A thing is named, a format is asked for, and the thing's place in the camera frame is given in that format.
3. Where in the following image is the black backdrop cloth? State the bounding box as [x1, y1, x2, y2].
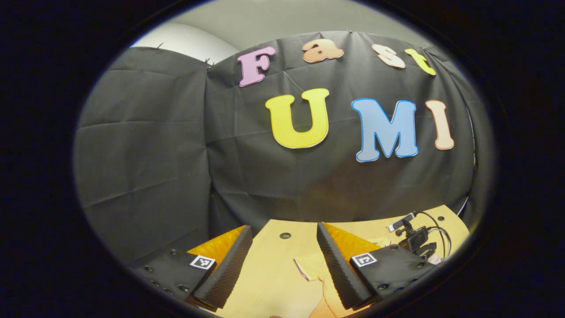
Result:
[73, 30, 494, 268]

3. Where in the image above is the orange T-shirt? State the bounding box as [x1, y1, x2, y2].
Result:
[293, 238, 393, 318]

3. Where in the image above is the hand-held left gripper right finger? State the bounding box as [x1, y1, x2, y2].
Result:
[316, 221, 442, 311]

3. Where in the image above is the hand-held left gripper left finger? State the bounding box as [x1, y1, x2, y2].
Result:
[132, 225, 253, 312]

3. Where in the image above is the black cable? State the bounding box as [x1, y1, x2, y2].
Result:
[415, 211, 452, 258]

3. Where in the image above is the black camera on stand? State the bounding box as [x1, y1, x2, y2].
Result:
[387, 212, 438, 262]

